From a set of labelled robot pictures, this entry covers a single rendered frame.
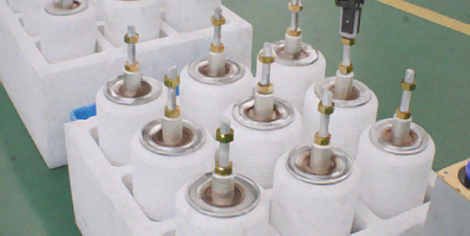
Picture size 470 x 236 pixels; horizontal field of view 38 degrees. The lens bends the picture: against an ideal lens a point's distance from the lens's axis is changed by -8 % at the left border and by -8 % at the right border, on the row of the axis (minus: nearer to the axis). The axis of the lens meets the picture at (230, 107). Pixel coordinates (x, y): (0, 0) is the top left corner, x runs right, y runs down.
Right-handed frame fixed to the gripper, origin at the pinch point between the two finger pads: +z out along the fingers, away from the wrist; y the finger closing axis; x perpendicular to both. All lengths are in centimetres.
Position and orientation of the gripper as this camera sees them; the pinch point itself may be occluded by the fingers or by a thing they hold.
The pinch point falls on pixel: (350, 19)
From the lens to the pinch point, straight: 89.1
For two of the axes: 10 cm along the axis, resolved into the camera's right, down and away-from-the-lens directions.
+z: -0.3, 8.6, 5.1
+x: -9.0, -2.5, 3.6
